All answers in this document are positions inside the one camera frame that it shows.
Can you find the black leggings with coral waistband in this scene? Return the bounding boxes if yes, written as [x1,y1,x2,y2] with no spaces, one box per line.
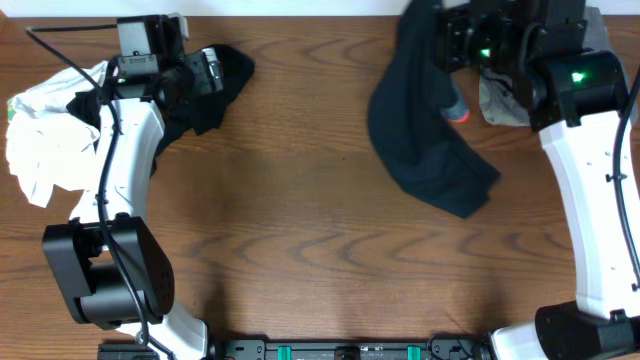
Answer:
[368,0,500,218]

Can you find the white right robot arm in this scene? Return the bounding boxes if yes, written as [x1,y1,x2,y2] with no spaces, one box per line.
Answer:
[436,1,639,359]

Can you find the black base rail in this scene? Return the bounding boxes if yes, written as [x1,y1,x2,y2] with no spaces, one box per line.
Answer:
[97,336,493,360]

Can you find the black garment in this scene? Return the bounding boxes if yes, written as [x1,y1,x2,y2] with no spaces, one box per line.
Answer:
[66,43,256,176]

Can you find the white t-shirt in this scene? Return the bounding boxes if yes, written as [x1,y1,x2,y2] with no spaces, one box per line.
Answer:
[6,68,100,208]

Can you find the grey folded trousers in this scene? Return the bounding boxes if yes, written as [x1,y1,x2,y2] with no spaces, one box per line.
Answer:
[479,6,616,127]

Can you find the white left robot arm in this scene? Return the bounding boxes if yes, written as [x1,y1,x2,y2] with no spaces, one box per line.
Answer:
[43,47,223,359]

